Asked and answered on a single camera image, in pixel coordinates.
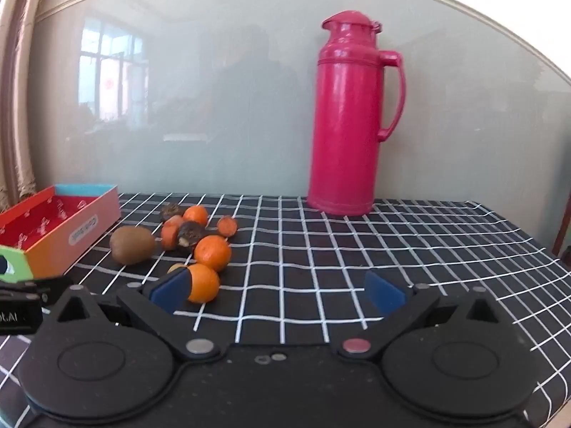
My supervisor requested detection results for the black white checked tablecloth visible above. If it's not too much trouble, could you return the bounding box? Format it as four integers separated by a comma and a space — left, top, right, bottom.
0, 192, 571, 428

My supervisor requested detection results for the beige lace curtain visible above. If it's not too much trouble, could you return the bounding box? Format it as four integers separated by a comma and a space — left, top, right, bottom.
0, 0, 52, 215

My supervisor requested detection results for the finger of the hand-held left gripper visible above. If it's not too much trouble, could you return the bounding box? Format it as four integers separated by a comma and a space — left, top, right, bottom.
0, 275, 74, 307

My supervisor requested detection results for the colourful cardboard box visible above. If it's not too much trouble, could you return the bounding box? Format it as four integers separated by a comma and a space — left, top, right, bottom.
0, 183, 121, 281

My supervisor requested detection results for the orange tangerine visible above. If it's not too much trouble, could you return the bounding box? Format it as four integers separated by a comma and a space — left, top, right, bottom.
193, 235, 233, 272
183, 205, 209, 227
187, 263, 221, 304

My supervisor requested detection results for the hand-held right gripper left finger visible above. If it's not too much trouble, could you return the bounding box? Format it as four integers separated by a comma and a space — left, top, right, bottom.
45, 270, 223, 362

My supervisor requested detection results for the brown kiwi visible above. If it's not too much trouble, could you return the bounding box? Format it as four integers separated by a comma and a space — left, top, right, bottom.
109, 226, 158, 265

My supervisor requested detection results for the pink thermos flask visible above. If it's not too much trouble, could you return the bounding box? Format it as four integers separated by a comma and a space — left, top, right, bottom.
307, 9, 408, 217

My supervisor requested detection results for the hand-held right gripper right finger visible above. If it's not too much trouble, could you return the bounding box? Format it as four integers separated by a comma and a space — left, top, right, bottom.
337, 271, 514, 360

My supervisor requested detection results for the brown wooden post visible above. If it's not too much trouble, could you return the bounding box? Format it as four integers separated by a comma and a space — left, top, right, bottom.
552, 205, 571, 259

